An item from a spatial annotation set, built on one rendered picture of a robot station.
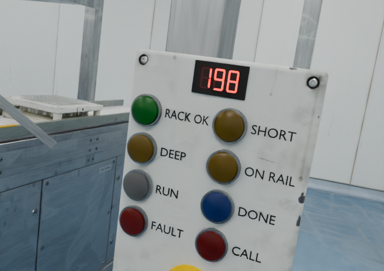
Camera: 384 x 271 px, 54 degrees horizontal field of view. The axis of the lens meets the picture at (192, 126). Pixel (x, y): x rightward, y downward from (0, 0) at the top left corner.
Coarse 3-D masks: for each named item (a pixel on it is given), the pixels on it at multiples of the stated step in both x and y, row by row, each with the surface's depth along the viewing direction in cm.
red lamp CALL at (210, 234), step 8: (208, 232) 33; (200, 240) 33; (208, 240) 33; (216, 240) 32; (200, 248) 33; (208, 248) 33; (216, 248) 33; (224, 248) 32; (208, 256) 33; (216, 256) 33
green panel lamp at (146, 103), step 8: (144, 96) 34; (136, 104) 34; (144, 104) 34; (152, 104) 34; (136, 112) 34; (144, 112) 34; (152, 112) 34; (136, 120) 34; (144, 120) 34; (152, 120) 34
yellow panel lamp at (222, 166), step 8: (224, 152) 32; (216, 160) 32; (224, 160) 31; (232, 160) 31; (208, 168) 32; (216, 168) 32; (224, 168) 32; (232, 168) 31; (216, 176) 32; (224, 176) 32; (232, 176) 31
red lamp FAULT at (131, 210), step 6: (126, 210) 36; (132, 210) 35; (138, 210) 36; (126, 216) 36; (132, 216) 35; (138, 216) 35; (120, 222) 36; (126, 222) 36; (132, 222) 35; (138, 222) 35; (144, 222) 35; (126, 228) 36; (132, 228) 36; (138, 228) 35; (132, 234) 36
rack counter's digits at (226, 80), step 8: (200, 72) 32; (208, 72) 32; (216, 72) 32; (224, 72) 31; (232, 72) 31; (240, 72) 31; (200, 80) 32; (208, 80) 32; (216, 80) 32; (224, 80) 31; (232, 80) 31; (200, 88) 32; (208, 88) 32; (216, 88) 32; (224, 88) 31; (232, 88) 31
